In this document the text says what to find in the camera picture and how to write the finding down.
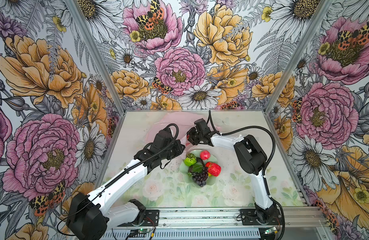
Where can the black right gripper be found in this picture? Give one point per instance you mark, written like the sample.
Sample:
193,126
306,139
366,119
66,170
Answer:
190,131

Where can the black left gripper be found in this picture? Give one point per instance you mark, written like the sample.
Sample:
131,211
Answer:
179,147

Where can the pink plastic bag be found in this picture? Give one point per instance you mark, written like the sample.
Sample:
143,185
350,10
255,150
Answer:
184,121

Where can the red pink apple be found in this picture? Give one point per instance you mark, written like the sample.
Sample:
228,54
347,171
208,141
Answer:
205,155

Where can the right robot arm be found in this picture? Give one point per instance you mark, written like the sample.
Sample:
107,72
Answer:
251,157

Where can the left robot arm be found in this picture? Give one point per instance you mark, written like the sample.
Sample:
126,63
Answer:
90,215

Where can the green bumpy custard apple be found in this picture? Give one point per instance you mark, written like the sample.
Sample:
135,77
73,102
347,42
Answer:
190,159

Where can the green wavy fruit plate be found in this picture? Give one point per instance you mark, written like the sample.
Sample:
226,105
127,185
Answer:
187,177

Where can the dark avocado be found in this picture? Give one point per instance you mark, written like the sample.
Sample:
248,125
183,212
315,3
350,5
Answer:
199,165

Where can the red bell pepper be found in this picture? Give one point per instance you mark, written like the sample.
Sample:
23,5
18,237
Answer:
213,168

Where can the dark purple grape bunch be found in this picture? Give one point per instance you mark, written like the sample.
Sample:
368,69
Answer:
200,178

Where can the green circuit board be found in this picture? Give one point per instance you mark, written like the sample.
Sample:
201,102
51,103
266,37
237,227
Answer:
271,231

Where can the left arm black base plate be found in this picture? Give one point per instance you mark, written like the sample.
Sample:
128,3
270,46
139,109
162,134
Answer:
148,218

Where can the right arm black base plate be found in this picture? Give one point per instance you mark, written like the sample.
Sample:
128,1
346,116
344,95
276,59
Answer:
254,217

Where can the white vented cable duct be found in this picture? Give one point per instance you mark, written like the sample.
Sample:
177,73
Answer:
184,234

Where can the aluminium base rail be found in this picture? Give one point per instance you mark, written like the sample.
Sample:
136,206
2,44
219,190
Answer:
228,217

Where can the aluminium corner post left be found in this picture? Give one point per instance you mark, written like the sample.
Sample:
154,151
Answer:
89,40

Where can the aluminium corner post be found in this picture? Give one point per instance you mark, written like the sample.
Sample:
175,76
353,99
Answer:
312,27
89,40

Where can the aluminium corner post right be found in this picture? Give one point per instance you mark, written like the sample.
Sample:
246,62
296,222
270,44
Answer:
312,27

